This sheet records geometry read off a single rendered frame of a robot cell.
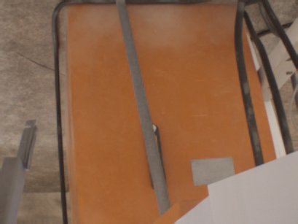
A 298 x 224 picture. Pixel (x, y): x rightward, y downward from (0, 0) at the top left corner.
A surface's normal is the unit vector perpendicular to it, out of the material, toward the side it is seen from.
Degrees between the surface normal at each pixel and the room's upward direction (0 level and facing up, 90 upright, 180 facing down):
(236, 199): 90
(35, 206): 90
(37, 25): 0
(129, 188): 90
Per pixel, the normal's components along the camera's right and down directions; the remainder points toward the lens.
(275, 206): -0.69, -0.22
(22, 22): 0.12, 0.90
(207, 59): 0.16, -0.43
